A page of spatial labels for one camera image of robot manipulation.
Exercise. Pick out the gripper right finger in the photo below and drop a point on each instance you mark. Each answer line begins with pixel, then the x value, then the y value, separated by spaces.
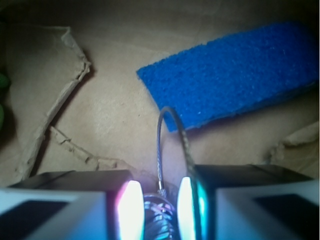
pixel 248 202

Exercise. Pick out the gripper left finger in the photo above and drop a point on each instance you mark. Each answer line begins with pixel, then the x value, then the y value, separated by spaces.
pixel 73 205

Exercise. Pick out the silver key bunch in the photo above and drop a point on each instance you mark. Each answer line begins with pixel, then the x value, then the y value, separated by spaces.
pixel 160 214

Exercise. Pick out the blue sponge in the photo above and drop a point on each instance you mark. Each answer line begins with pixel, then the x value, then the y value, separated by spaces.
pixel 235 74

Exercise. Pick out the green plush toy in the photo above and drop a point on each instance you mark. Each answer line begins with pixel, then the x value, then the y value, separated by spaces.
pixel 4 86

